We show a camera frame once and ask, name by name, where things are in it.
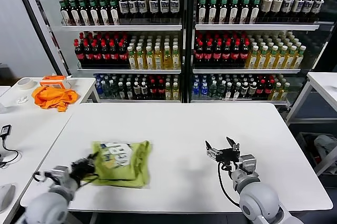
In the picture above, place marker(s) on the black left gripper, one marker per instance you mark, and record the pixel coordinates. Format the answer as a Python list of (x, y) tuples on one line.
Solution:
[(83, 170)]

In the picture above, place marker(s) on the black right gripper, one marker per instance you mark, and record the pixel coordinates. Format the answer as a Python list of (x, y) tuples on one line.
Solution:
[(228, 156)]

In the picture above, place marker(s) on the light green t-shirt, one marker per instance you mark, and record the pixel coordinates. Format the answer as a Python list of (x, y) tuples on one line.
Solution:
[(137, 166)]

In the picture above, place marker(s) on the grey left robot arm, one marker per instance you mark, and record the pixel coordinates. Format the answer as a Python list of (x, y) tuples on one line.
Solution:
[(46, 208)]

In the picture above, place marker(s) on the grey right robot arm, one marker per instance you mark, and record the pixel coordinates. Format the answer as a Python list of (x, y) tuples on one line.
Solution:
[(259, 200)]

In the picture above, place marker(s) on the small dark bottle white cap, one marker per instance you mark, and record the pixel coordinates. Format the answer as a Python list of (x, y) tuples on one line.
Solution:
[(228, 92), (120, 92), (137, 91), (113, 91), (128, 92), (236, 92), (245, 91), (252, 90), (144, 91)]

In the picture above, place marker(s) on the small green tinted bottle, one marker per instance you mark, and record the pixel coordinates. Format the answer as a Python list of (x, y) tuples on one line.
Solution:
[(106, 91), (213, 91), (221, 91)]

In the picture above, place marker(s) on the small blue water bottle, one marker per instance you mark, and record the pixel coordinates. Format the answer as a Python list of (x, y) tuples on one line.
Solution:
[(196, 92), (99, 91), (204, 92)]

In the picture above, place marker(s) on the small cola bottle red cap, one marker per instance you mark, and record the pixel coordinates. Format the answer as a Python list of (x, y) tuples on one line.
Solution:
[(268, 90), (153, 92), (260, 91), (160, 92)]

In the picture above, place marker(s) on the small yellow juice bottle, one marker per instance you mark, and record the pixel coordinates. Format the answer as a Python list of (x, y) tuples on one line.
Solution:
[(175, 93), (276, 92), (168, 93), (285, 92)]

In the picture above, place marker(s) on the white side table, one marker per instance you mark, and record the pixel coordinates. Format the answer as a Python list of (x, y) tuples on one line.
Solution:
[(322, 80), (86, 84)]

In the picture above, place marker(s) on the crumpled orange cloth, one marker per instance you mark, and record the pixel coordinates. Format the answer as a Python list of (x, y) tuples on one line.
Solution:
[(49, 98)]

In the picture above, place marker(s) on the black storage crate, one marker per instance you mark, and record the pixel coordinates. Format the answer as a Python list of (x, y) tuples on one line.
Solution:
[(305, 146)]

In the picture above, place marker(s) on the small white plastic piece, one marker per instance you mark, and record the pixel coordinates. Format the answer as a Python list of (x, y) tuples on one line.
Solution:
[(22, 100)]

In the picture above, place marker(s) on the black power adapter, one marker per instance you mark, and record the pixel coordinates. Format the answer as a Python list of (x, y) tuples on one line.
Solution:
[(5, 131)]

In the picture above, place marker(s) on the yellow juice bottle green label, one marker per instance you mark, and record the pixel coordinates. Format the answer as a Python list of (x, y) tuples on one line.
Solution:
[(132, 60), (167, 60), (271, 59), (280, 59), (289, 59), (253, 59), (262, 59), (176, 60), (150, 60), (158, 60), (141, 60), (299, 59)]

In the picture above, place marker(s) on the grey rounded device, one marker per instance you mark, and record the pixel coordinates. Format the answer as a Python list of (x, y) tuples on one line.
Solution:
[(6, 197)]

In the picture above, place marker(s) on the masking tape roll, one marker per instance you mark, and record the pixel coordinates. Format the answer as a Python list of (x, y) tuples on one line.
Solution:
[(27, 88)]

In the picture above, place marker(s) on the grey cloth bundle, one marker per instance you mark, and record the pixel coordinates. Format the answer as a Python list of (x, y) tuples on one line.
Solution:
[(325, 145)]

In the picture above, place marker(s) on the glass drinks display cabinet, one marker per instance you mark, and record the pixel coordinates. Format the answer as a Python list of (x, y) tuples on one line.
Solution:
[(126, 27)]

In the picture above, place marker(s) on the dark tea bottle green cap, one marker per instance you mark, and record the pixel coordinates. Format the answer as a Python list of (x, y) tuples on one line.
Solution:
[(235, 10), (245, 10), (93, 13), (73, 13), (202, 10), (63, 13), (213, 10), (255, 10), (114, 13), (104, 13), (83, 13), (224, 10)]

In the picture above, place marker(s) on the dark drink bottle beige label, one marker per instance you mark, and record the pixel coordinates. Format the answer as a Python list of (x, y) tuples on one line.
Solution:
[(277, 6), (266, 6)]

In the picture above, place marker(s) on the dark drink bottle blue label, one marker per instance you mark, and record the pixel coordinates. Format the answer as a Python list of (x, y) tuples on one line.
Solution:
[(317, 8), (142, 8), (164, 7), (154, 7), (297, 6), (133, 8), (174, 6), (123, 8), (286, 6), (307, 7)]

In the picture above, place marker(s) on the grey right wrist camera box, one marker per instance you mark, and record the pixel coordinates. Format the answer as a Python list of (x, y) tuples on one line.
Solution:
[(247, 163)]

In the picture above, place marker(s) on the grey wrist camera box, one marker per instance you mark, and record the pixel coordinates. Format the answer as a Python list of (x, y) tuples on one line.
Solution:
[(60, 172), (247, 163)]

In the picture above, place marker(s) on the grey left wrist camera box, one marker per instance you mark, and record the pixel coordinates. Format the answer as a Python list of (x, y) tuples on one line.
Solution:
[(60, 172)]

